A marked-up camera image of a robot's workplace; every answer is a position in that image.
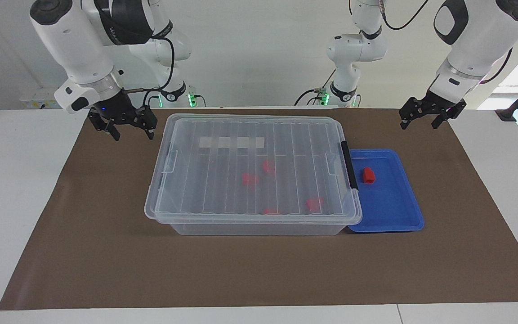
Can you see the black lid latch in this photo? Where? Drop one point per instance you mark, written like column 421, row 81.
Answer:
column 350, row 165

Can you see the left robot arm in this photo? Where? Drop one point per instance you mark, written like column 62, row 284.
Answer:
column 479, row 36

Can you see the blue plastic tray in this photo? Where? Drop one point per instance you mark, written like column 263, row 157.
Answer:
column 389, row 207

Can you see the clear plastic storage box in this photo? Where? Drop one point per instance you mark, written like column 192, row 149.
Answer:
column 259, row 228

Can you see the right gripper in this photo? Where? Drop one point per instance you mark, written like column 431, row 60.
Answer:
column 114, row 107

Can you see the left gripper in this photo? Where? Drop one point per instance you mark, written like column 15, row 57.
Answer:
column 443, row 101

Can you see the red block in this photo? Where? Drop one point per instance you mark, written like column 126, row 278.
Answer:
column 249, row 179
column 270, row 210
column 268, row 167
column 314, row 204
column 368, row 176

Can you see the clear plastic box lid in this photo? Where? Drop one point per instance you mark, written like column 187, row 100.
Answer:
column 259, row 180

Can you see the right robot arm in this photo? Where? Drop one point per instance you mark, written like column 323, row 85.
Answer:
column 70, row 45

